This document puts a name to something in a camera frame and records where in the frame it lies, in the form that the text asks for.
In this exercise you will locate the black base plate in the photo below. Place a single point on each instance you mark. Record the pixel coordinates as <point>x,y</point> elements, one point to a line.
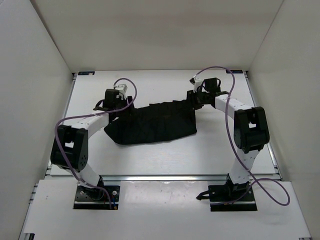
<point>96,199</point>
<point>222,200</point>

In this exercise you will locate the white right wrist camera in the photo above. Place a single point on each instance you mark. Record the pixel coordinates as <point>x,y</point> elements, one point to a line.
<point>197,83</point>

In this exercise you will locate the dark left corner label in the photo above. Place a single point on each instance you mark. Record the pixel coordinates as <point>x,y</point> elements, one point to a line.
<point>86,73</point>

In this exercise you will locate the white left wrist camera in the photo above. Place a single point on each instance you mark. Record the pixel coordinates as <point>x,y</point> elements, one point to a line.
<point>121,91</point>

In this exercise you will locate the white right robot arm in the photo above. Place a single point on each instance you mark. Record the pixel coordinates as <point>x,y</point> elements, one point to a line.
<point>250,128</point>

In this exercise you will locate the dark corner label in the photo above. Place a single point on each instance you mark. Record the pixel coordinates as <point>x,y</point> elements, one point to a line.
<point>234,71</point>
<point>86,73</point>

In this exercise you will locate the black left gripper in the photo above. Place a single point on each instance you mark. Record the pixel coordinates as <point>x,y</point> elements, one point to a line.
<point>129,112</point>

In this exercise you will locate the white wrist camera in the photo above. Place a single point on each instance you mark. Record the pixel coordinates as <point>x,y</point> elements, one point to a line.
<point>197,83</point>
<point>121,91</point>

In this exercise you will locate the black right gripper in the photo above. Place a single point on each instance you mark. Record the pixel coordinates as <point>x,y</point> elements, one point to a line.
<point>191,99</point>

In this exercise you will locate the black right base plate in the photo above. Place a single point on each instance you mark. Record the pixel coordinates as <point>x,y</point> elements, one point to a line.
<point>222,200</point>

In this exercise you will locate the dark right corner label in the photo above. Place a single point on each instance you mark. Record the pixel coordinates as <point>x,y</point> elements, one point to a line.
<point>234,71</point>

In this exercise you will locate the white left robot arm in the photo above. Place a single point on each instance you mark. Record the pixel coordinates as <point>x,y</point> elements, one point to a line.
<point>70,150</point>

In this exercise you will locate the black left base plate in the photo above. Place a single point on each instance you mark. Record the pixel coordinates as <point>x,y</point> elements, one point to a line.
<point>96,199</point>

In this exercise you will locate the black pleated skirt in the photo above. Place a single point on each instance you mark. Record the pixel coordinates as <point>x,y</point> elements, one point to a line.
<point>159,122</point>

